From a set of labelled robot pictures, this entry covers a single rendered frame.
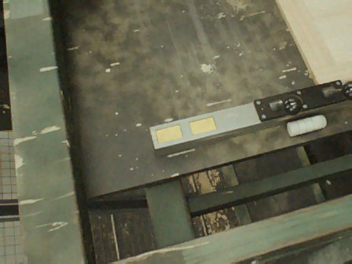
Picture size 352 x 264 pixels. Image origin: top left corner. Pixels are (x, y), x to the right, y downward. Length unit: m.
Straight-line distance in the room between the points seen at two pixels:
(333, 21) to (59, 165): 0.71
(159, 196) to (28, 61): 0.38
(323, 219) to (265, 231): 0.11
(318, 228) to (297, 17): 0.52
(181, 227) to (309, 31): 0.54
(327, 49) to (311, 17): 0.10
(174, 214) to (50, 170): 0.26
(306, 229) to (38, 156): 0.50
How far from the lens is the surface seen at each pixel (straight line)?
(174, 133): 0.89
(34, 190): 0.83
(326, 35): 1.10
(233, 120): 0.90
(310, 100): 0.94
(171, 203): 0.92
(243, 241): 0.81
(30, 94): 0.92
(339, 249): 1.69
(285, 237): 0.82
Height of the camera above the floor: 2.15
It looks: 38 degrees down
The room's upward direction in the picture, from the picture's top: 83 degrees counter-clockwise
